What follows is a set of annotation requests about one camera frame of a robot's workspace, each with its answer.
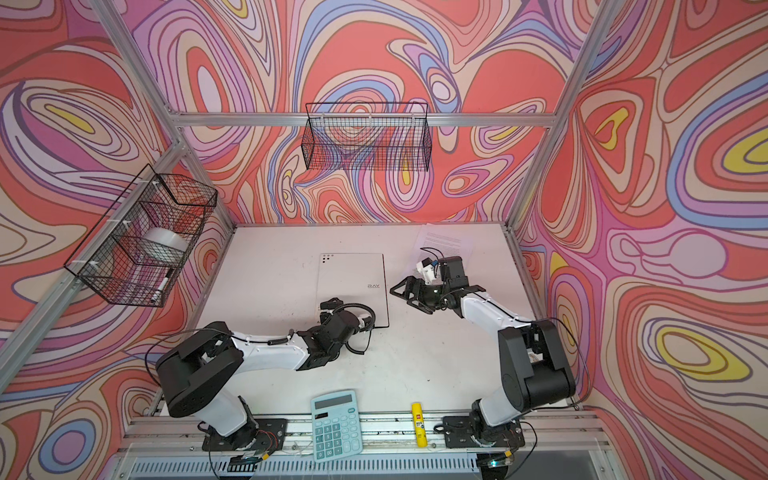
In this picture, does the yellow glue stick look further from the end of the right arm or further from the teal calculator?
the end of the right arm

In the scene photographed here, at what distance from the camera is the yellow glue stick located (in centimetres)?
73

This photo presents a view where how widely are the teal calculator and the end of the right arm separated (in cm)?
31

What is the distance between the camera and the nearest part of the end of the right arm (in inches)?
26.7

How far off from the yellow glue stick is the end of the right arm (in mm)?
258

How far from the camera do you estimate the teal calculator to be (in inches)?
28.3

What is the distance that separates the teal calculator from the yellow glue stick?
146 millimetres

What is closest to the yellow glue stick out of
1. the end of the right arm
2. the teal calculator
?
the teal calculator
